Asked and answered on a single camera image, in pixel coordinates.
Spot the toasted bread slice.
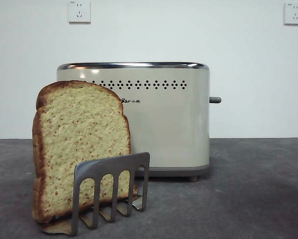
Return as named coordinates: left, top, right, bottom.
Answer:
left=31, top=80, right=138, bottom=224

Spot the cream toaster with chrome top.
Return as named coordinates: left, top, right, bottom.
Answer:
left=56, top=61, right=211, bottom=183

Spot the stainless steel toast rack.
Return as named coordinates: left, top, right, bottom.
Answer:
left=40, top=151, right=151, bottom=237

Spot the white wall socket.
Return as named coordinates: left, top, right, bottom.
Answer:
left=68, top=0, right=92, bottom=25
left=284, top=2, right=298, bottom=26

